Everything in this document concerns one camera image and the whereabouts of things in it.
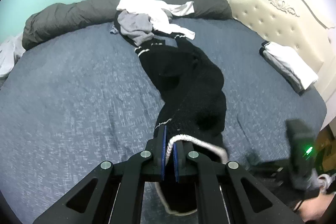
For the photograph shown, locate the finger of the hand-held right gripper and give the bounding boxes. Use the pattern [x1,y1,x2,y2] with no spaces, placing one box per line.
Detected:
[247,154,290,178]

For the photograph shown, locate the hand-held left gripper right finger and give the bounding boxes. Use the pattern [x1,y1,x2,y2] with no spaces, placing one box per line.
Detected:
[173,140,305,224]

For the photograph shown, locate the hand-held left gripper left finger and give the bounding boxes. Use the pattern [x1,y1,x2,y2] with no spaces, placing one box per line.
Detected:
[33,126,168,224]

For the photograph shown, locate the black sweater with white trim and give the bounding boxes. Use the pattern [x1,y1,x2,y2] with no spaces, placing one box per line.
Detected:
[134,33,229,215]

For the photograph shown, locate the person's right forearm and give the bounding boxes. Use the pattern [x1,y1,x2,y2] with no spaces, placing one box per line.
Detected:
[295,191,336,223]

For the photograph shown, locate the folded white and black clothes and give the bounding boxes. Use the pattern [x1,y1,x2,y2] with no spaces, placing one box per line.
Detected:
[259,41,319,95]

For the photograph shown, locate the blue patterned bed cover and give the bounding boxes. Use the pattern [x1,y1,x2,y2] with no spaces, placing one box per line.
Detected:
[0,18,328,224]

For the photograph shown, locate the grey garment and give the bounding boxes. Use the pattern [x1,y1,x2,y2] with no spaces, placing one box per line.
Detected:
[110,13,155,46]

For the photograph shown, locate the cream tufted headboard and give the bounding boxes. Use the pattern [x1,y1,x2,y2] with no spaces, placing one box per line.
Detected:
[220,0,336,109]

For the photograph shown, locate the white shirt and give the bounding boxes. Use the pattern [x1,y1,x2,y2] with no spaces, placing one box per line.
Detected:
[116,0,196,41]

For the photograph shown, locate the dark grey rolled duvet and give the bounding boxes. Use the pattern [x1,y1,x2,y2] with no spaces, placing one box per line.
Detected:
[22,0,233,51]

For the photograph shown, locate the light grey crumpled sheet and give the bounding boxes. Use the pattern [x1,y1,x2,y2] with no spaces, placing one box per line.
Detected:
[0,32,27,80]

